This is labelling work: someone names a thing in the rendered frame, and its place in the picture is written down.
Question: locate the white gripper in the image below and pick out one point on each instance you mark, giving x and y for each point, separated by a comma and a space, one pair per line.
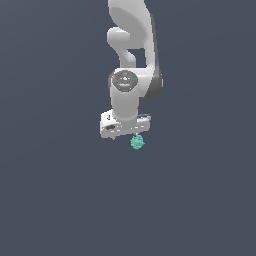
123, 126

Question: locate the small teal lumpy object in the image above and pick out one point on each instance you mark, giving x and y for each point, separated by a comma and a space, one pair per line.
137, 142

